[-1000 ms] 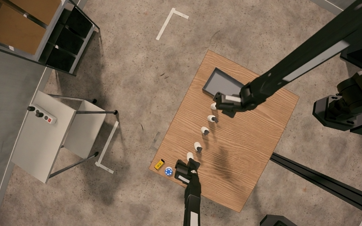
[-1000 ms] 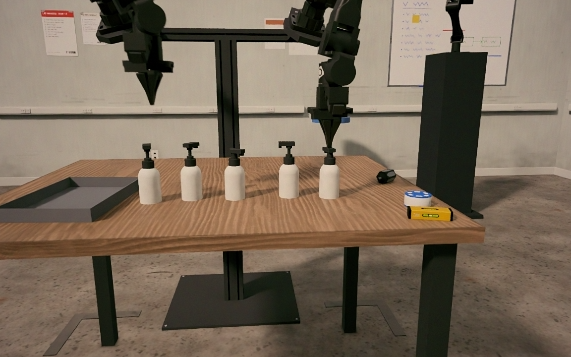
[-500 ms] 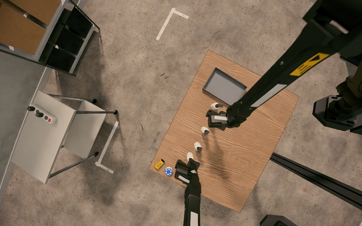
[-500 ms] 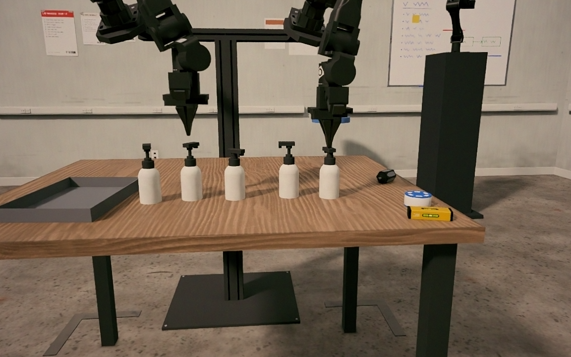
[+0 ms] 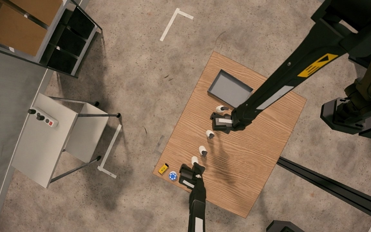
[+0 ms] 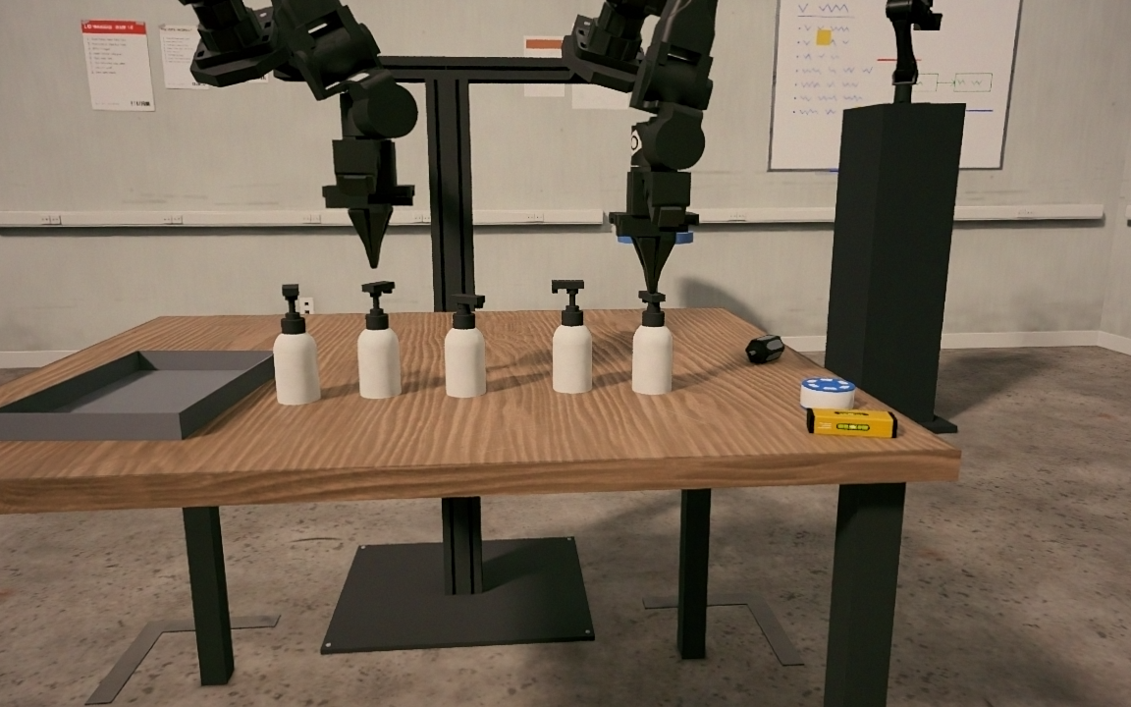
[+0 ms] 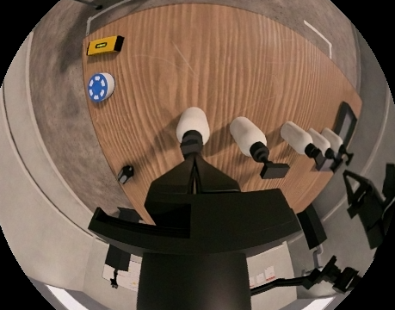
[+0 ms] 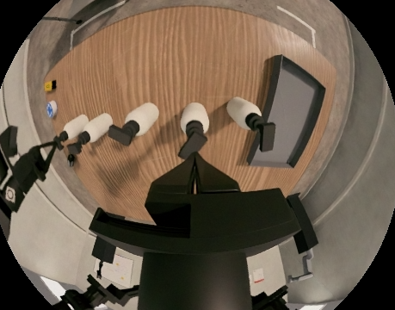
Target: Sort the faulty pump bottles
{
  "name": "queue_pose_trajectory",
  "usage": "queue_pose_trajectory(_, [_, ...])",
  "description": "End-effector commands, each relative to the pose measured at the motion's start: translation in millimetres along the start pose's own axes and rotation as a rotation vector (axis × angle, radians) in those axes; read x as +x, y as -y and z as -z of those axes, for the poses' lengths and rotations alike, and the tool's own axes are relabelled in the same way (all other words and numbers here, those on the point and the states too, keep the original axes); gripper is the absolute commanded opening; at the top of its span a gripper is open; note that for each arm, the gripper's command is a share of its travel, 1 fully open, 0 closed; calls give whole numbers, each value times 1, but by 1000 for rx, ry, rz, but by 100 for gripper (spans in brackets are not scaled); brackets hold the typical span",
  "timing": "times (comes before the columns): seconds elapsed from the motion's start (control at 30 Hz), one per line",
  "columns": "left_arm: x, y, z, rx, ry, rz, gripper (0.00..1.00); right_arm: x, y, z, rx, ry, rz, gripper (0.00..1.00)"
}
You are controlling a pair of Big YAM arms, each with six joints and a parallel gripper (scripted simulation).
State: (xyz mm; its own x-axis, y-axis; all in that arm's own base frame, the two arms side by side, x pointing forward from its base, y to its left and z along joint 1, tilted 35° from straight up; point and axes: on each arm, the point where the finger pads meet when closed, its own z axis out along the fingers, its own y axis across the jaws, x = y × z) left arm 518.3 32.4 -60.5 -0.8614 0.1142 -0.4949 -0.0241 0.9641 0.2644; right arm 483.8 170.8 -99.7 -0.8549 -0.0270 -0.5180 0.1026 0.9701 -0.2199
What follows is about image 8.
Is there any yellow spirit level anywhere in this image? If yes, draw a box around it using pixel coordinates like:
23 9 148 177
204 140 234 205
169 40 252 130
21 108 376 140
45 80 57 91

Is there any white pump bottle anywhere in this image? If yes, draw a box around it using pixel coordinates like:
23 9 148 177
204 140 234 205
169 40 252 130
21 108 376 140
67 114 114 155
108 103 159 147
178 103 209 161
227 98 276 153
53 115 89 152

